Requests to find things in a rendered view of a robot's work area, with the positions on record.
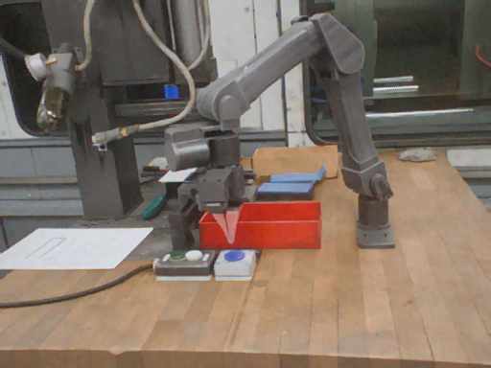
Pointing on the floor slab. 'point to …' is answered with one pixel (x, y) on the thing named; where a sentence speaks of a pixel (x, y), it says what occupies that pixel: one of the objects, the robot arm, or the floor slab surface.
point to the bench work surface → (286, 295)
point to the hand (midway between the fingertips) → (231, 238)
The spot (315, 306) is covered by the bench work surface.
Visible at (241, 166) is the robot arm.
